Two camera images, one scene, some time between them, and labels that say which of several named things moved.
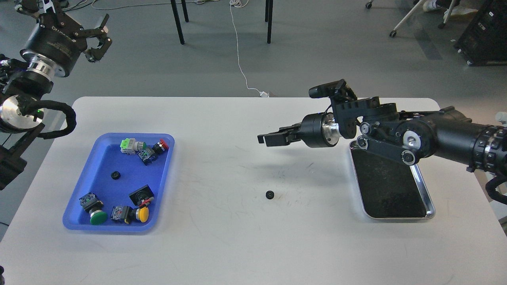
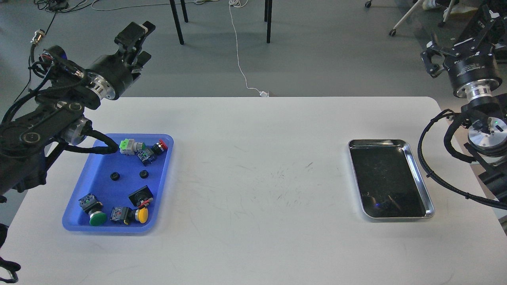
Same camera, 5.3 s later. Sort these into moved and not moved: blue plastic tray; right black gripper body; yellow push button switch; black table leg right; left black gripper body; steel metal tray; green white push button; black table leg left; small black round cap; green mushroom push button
Moved: right black gripper body; left black gripper body
Not moved: blue plastic tray; black table leg left; steel metal tray; green mushroom push button; yellow push button switch; green white push button; black table leg right; small black round cap
